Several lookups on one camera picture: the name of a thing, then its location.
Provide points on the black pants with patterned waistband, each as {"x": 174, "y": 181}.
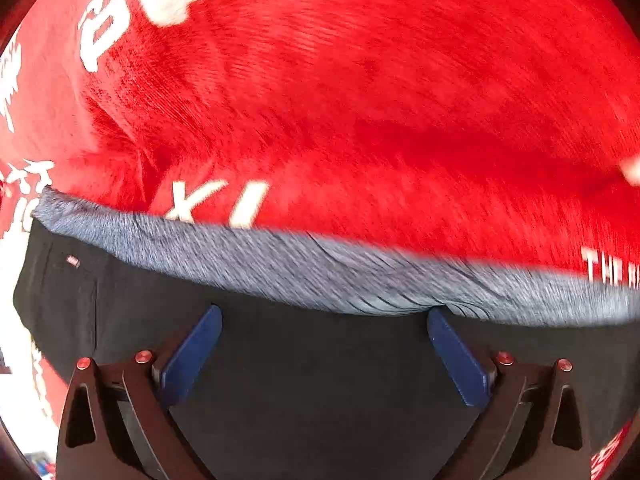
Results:
{"x": 320, "y": 385}

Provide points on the red printed blanket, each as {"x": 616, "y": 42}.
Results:
{"x": 350, "y": 110}

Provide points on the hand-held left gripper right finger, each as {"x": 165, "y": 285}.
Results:
{"x": 457, "y": 360}

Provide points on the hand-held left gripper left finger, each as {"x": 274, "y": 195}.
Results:
{"x": 192, "y": 355}

